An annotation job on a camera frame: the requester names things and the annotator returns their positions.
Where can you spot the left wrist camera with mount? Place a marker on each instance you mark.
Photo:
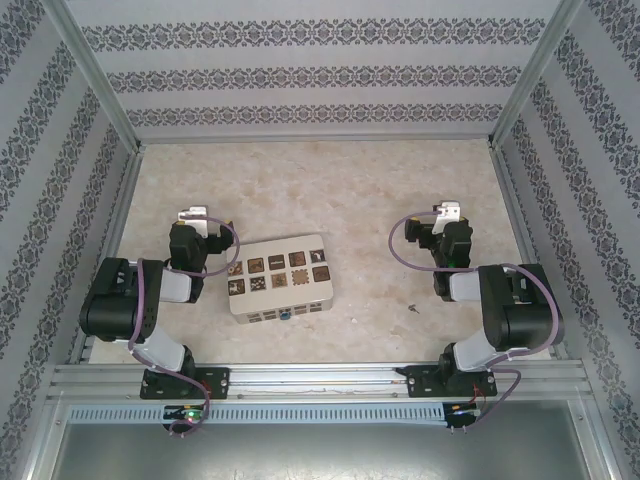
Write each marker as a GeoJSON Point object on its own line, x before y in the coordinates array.
{"type": "Point", "coordinates": [196, 215]}

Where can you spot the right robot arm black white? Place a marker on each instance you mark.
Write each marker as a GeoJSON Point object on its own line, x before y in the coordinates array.
{"type": "Point", "coordinates": [525, 320]}

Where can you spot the small circuit board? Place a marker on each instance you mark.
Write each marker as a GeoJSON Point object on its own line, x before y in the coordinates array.
{"type": "Point", "coordinates": [462, 412]}
{"type": "Point", "coordinates": [186, 413]}

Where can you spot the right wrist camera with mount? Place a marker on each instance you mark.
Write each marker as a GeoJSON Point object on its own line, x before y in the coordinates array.
{"type": "Point", "coordinates": [447, 212]}

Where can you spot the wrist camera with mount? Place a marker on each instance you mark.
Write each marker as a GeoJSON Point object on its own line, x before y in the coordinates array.
{"type": "Point", "coordinates": [447, 212]}
{"type": "Point", "coordinates": [196, 215]}

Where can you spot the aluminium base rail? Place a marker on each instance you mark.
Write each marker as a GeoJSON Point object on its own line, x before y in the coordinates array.
{"type": "Point", "coordinates": [320, 380]}

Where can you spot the cream box with picture tiles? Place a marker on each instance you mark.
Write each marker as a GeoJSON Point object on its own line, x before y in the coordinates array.
{"type": "Point", "coordinates": [280, 297]}

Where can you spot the black base plate right arm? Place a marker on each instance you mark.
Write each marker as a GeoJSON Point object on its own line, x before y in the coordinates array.
{"type": "Point", "coordinates": [420, 382]}

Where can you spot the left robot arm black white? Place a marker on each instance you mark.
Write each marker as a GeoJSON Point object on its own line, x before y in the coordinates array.
{"type": "Point", "coordinates": [115, 300]}

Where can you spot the aluminium frame post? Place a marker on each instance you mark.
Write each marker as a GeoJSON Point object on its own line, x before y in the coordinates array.
{"type": "Point", "coordinates": [95, 75]}
{"type": "Point", "coordinates": [540, 70]}

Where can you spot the black base plate left arm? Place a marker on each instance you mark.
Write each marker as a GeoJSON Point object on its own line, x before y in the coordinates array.
{"type": "Point", "coordinates": [217, 382]}

